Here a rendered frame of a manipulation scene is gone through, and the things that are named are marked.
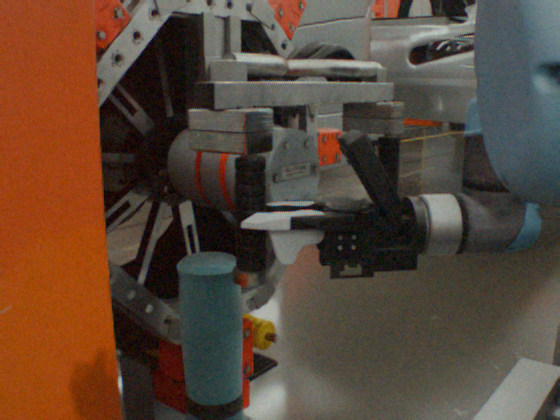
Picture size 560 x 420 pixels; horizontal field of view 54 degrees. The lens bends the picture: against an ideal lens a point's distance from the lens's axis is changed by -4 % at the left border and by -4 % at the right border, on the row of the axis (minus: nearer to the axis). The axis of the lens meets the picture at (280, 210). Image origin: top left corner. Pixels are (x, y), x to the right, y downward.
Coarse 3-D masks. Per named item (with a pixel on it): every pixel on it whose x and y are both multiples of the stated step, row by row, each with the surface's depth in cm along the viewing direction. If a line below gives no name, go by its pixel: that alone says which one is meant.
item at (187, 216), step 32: (160, 32) 105; (160, 64) 92; (128, 96) 88; (160, 96) 94; (160, 128) 99; (128, 160) 90; (128, 192) 90; (160, 192) 101; (160, 224) 97; (192, 224) 103; (224, 224) 118; (160, 256) 118; (160, 288) 104
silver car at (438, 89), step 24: (408, 0) 549; (432, 0) 588; (456, 0) 609; (384, 24) 334; (408, 24) 325; (432, 24) 316; (456, 24) 309; (384, 48) 319; (408, 48) 312; (432, 48) 308; (456, 48) 304; (408, 72) 314; (432, 72) 309; (456, 72) 306; (408, 96) 319; (432, 96) 313; (456, 96) 310; (432, 120) 321; (456, 120) 316
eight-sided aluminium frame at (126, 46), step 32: (128, 0) 79; (160, 0) 77; (192, 0) 82; (224, 0) 87; (256, 0) 92; (128, 32) 74; (256, 32) 100; (96, 64) 71; (128, 64) 75; (288, 128) 111; (128, 288) 80; (256, 288) 103; (160, 320) 85
